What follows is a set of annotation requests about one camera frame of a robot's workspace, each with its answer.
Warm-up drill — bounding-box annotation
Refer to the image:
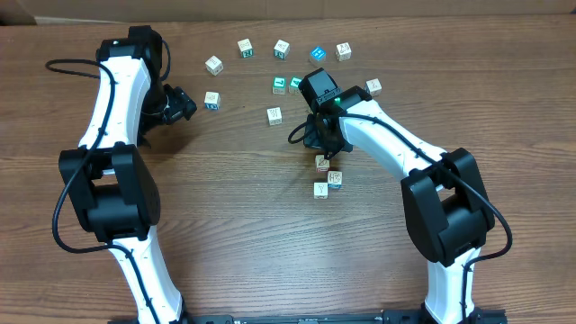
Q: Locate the block with red side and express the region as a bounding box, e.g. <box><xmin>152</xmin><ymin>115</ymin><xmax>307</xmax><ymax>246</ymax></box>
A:
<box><xmin>315</xmin><ymin>155</ymin><xmax>330</xmax><ymax>172</ymax></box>

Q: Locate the block with blue H side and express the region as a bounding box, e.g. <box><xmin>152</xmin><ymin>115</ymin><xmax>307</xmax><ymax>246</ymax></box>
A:
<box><xmin>327</xmin><ymin>170</ymin><xmax>343</xmax><ymax>189</ymax></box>

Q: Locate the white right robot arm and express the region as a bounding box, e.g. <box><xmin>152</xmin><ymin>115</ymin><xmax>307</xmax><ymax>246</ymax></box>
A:
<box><xmin>299</xmin><ymin>78</ymin><xmax>507</xmax><ymax>323</ymax></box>

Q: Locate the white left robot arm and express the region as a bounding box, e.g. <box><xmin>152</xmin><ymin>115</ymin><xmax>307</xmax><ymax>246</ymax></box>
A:
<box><xmin>52</xmin><ymin>25</ymin><xmax>197</xmax><ymax>323</ymax></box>

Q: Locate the block with blue D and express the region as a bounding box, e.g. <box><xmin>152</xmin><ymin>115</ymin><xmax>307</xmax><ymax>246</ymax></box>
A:
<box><xmin>204</xmin><ymin>92</ymin><xmax>221</xmax><ymax>110</ymax></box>

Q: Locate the block with yellow side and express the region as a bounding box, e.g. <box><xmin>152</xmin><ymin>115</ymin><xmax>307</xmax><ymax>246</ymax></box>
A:
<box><xmin>266</xmin><ymin>107</ymin><xmax>283</xmax><ymax>126</ymax></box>

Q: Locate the small plain wooden block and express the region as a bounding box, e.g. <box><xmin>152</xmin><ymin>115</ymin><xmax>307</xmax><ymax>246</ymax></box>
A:
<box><xmin>205</xmin><ymin>56</ymin><xmax>223</xmax><ymax>76</ymax></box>

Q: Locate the block with green 4 top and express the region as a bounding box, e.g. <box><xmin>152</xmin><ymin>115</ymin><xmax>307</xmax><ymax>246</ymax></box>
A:
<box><xmin>288</xmin><ymin>76</ymin><xmax>302</xmax><ymax>94</ymax></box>

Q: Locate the block with green L top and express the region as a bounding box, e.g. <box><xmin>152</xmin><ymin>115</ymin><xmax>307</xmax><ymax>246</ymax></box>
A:
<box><xmin>272</xmin><ymin>76</ymin><xmax>286</xmax><ymax>95</ymax></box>

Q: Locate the block with umbrella drawing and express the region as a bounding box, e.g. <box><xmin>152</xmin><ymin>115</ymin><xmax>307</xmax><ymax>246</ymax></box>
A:
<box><xmin>364</xmin><ymin>78</ymin><xmax>383</xmax><ymax>97</ymax></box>

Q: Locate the block with blue top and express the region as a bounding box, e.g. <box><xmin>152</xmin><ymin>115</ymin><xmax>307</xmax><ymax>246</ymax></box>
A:
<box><xmin>309</xmin><ymin>46</ymin><xmax>327</xmax><ymax>68</ymax></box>

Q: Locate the plain block hourglass drawing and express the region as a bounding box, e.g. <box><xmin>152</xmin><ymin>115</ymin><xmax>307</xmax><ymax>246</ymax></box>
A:
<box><xmin>336</xmin><ymin>42</ymin><xmax>352</xmax><ymax>61</ymax></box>

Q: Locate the block with green R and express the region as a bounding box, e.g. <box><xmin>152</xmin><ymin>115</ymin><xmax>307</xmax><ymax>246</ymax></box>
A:
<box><xmin>238</xmin><ymin>39</ymin><xmax>254</xmax><ymax>59</ymax></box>

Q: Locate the block with teal letter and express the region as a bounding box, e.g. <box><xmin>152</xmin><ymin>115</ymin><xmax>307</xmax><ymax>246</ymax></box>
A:
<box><xmin>274</xmin><ymin>40</ymin><xmax>290</xmax><ymax>59</ymax></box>

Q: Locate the cardboard backdrop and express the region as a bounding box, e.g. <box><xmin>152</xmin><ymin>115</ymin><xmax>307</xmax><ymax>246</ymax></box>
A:
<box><xmin>1</xmin><ymin>0</ymin><xmax>575</xmax><ymax>25</ymax></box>

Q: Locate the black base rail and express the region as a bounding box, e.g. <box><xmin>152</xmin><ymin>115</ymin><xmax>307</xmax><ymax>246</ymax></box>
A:
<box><xmin>107</xmin><ymin>308</ymin><xmax>509</xmax><ymax>324</ymax></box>

